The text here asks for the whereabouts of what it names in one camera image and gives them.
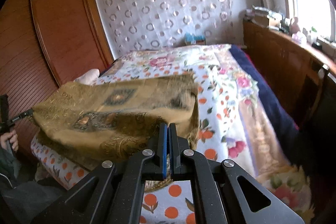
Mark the gold patterned brocade cloth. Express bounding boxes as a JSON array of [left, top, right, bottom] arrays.
[[31, 73, 199, 189]]

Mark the dark blue blanket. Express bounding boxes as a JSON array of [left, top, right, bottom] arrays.
[[230, 45, 298, 143]]

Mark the person's left hand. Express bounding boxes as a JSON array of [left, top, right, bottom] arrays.
[[1, 130, 19, 152]]

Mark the white circle-patterned curtain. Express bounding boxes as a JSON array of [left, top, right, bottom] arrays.
[[96, 0, 234, 56]]

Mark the floral and orange print bedspread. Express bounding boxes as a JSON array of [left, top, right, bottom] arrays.
[[31, 44, 314, 224]]

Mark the clutter on sideboard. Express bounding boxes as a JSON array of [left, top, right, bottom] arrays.
[[244, 6, 335, 59]]

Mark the white cloth pile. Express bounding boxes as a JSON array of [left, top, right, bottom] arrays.
[[74, 69, 100, 85]]

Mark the red-brown wooden wardrobe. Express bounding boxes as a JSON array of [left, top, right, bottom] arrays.
[[0, 0, 115, 159]]

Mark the wooden sideboard cabinet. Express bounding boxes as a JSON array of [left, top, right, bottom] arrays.
[[243, 20, 335, 126]]

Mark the blue item on small box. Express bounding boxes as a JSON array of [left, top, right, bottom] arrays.
[[185, 33, 206, 46]]

